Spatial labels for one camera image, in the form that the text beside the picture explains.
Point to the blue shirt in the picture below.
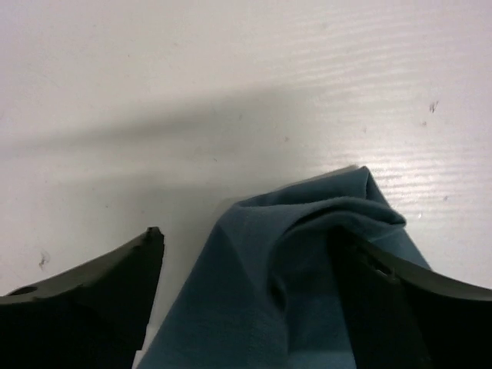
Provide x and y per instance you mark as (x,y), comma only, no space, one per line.
(262,292)

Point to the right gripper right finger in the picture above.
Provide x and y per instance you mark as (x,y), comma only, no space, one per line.
(401,315)

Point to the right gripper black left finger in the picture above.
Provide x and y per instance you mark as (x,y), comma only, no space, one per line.
(92,316)

